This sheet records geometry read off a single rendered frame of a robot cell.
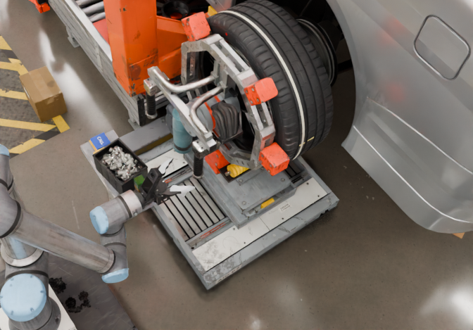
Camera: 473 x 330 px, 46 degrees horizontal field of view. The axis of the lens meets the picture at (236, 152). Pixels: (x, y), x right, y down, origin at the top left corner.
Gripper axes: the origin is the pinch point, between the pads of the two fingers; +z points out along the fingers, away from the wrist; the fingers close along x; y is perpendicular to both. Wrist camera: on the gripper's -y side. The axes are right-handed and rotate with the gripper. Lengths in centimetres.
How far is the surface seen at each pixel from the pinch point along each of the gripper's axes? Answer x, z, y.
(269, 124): 8.1, 30.8, -15.4
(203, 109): -14.6, 17.6, -9.1
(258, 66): -6.3, 34.8, -30.6
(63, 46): -160, 14, 79
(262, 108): 3.2, 30.7, -20.1
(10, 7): -207, 0, 78
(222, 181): -17, 33, 60
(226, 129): 2.5, 15.7, -17.5
